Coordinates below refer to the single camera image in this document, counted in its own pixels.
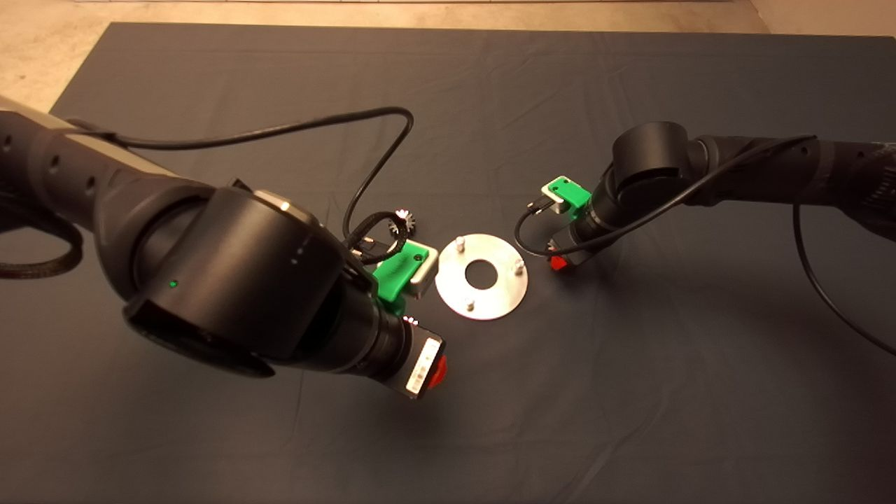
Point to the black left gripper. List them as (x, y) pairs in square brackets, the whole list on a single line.
[(409, 364)]

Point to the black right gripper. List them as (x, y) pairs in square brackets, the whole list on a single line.
[(572, 245)]

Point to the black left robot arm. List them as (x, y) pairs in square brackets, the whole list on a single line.
[(231, 280)]

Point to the round metal carrier plate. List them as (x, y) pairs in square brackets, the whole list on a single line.
[(504, 294)]

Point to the dark grey table cloth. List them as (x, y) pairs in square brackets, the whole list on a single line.
[(560, 420)]

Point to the silver right camera box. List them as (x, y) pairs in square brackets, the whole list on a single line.
[(556, 204)]

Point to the silver camera box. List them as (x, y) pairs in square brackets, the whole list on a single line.
[(556, 204), (428, 269)]

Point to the green right camera mount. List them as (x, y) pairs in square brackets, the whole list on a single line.
[(570, 190)]

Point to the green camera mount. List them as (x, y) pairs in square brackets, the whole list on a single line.
[(395, 276), (570, 190)]

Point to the silver left camera box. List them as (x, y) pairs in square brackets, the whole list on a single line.
[(428, 269)]

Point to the green left camera mount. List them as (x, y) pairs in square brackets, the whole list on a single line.
[(395, 276)]

